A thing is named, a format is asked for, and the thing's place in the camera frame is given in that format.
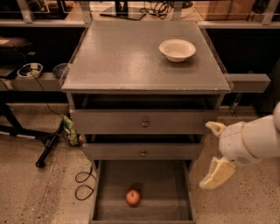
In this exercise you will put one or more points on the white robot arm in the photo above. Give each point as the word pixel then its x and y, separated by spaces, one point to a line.
pixel 262 136

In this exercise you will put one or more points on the black monitor stand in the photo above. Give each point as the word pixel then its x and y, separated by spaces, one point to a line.
pixel 121 9

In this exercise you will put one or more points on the red apple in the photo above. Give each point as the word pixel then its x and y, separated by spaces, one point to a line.
pixel 133 197

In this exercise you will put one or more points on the cardboard box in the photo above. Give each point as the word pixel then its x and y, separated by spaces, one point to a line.
pixel 224 10

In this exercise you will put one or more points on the green snack bag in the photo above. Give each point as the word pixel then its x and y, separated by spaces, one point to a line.
pixel 70 132

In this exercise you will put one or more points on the white bowl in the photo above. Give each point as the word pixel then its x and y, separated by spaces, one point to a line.
pixel 177 50

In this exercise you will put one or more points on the dark bowl on shelf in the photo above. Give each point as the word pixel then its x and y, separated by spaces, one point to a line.
pixel 60 69

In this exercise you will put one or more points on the black stand leg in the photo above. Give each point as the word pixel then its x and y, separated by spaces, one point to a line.
pixel 17 130

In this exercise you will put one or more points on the grey drawer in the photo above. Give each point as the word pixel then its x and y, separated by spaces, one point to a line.
pixel 164 189
pixel 142 114
pixel 142 147

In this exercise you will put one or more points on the bottom grey drawer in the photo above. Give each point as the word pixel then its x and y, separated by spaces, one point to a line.
pixel 164 189

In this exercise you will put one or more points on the bowl with small items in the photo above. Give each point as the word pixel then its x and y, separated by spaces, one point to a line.
pixel 30 71

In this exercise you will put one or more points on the grey drawer cabinet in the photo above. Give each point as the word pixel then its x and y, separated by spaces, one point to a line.
pixel 123 58

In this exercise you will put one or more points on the middle grey drawer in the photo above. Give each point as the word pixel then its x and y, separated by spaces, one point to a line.
pixel 142 147

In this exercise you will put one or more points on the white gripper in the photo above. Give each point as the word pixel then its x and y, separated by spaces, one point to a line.
pixel 232 143

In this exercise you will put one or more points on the top grey drawer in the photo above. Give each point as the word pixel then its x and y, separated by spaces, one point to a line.
pixel 142 114

